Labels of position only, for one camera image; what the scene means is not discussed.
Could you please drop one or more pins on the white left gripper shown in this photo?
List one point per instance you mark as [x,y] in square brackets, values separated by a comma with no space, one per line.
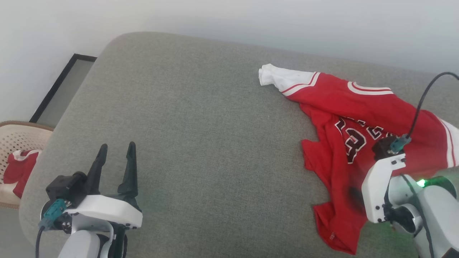
[107,209]

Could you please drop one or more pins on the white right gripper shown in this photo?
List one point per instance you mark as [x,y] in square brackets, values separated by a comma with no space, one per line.
[374,190]

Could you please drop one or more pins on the red and white basketball jersey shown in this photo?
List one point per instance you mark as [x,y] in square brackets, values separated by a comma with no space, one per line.
[322,104]

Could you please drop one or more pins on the grey fabric sofa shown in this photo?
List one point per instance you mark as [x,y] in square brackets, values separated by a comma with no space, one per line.
[197,143]

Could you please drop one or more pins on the red garment with white trim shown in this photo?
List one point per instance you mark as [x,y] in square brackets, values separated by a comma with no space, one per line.
[21,168]

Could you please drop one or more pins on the black framed glass panel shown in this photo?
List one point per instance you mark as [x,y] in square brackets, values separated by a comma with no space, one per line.
[68,89]

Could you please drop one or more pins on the beige perforated laundry basket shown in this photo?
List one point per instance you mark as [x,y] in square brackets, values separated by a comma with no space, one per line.
[21,138]

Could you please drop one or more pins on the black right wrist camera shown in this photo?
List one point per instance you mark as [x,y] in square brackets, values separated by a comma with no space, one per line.
[383,147]

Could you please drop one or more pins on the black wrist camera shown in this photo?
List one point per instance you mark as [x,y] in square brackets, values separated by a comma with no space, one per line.
[383,147]
[66,188]

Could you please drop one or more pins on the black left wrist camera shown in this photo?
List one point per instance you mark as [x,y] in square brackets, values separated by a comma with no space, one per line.
[66,188]

